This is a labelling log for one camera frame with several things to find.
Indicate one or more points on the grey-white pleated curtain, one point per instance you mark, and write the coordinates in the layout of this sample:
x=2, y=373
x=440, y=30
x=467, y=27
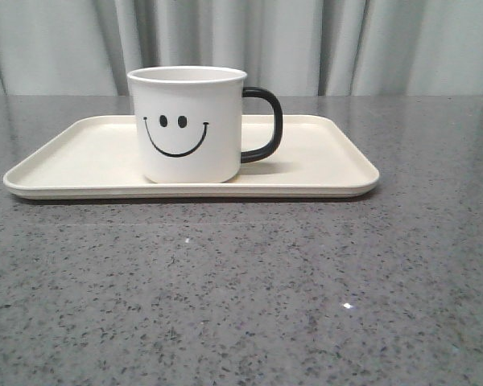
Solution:
x=293, y=48

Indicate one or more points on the white smiley mug black handle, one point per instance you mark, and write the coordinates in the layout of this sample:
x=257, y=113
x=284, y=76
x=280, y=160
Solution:
x=189, y=122

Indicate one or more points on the cream rectangular plastic tray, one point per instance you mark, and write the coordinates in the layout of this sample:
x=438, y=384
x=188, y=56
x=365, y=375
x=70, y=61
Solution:
x=97, y=158

